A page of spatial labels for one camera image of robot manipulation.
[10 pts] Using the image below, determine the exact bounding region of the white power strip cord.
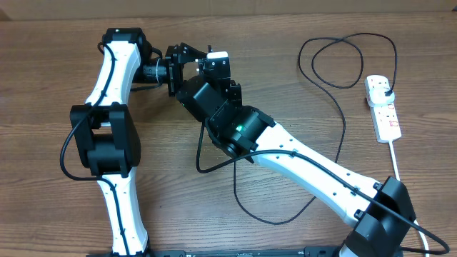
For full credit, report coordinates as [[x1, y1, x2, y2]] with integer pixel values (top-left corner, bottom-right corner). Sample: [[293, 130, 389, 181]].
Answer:
[[388, 140, 431, 257]]

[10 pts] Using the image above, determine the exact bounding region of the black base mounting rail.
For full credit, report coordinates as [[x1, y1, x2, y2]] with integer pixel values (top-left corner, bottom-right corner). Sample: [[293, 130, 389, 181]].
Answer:
[[85, 244, 343, 257]]

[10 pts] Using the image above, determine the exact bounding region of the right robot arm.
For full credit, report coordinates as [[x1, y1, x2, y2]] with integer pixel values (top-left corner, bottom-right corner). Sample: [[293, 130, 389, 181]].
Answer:
[[176, 55, 416, 256]]

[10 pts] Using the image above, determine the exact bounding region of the white power strip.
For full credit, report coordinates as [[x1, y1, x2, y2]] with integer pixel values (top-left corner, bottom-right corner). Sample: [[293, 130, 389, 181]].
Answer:
[[364, 75, 401, 143]]

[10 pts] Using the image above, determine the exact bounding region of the white USB wall charger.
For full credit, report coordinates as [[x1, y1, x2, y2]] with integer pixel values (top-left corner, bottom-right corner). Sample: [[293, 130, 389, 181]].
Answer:
[[366, 88, 395, 108]]

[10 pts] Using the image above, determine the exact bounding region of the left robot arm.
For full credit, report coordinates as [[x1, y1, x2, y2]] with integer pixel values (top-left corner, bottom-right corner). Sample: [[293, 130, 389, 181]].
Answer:
[[67, 28, 206, 256]]

